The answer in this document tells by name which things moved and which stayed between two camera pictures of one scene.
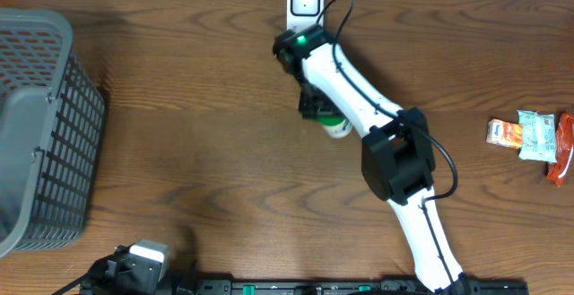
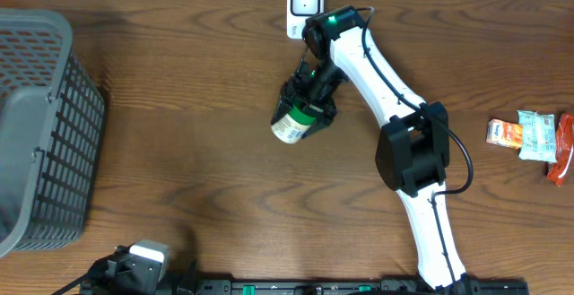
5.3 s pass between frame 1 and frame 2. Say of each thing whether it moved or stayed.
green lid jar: moved
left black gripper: stayed
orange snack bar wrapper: stayed
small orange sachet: stayed
